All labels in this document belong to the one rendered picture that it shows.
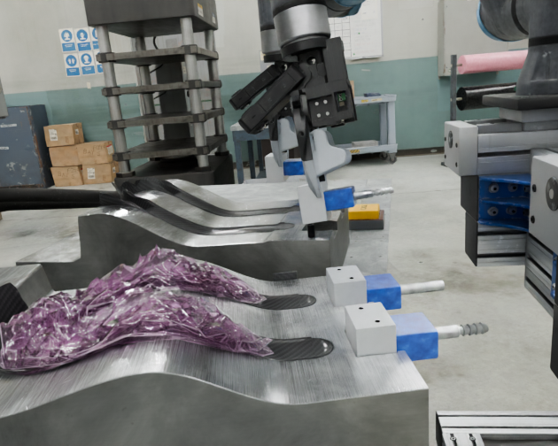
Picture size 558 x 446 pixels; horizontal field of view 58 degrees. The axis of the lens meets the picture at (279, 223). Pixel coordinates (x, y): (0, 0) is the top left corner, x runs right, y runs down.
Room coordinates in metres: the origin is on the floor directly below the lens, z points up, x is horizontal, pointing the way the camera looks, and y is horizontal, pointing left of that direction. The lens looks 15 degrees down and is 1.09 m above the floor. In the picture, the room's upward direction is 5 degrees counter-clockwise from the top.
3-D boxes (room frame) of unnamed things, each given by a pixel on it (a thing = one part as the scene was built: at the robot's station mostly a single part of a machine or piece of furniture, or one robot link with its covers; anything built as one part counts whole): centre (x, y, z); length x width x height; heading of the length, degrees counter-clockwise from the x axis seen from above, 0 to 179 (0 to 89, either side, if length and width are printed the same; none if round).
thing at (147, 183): (0.82, 0.13, 0.92); 0.35 x 0.16 x 0.09; 76
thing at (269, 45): (1.03, -0.03, 1.17); 0.08 x 0.08 x 0.05
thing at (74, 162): (7.09, 2.63, 0.42); 0.86 x 0.33 x 0.83; 86
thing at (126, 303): (0.47, 0.15, 0.90); 0.26 x 0.18 x 0.08; 93
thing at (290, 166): (1.02, -0.05, 0.93); 0.13 x 0.05 x 0.05; 76
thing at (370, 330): (0.43, -0.12, 0.86); 0.13 x 0.05 x 0.05; 93
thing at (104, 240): (0.83, 0.15, 0.87); 0.50 x 0.26 x 0.14; 76
